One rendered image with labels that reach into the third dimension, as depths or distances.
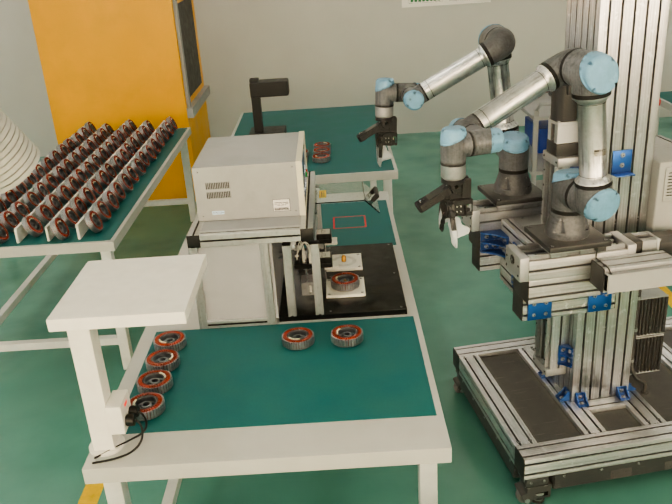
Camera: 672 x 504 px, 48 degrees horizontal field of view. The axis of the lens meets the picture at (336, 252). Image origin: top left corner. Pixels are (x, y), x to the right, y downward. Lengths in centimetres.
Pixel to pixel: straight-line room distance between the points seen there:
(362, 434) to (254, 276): 80
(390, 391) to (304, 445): 35
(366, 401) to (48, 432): 192
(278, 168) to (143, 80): 379
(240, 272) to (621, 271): 131
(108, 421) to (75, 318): 35
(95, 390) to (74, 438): 157
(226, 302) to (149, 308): 82
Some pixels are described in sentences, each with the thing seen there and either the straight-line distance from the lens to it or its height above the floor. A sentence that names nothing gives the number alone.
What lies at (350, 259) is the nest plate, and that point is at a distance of 316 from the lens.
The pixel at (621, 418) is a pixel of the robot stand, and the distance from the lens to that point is 327.
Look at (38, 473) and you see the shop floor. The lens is 359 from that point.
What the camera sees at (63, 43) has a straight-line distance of 650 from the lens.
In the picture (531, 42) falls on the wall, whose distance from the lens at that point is 832.
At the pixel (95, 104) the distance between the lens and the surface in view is 652.
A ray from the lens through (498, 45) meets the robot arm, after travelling 299.
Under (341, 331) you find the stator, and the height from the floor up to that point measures 77.
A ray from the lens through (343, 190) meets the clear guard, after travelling 313.
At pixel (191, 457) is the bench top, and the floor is 75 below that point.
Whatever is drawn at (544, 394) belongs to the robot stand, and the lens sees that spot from 335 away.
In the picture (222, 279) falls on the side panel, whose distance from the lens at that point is 272.
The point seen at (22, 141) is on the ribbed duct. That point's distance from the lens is 194.
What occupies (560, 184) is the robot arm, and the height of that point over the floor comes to 123.
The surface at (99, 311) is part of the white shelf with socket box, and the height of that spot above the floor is 120.
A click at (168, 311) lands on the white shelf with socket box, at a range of 194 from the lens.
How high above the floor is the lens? 205
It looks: 23 degrees down
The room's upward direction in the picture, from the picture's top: 4 degrees counter-clockwise
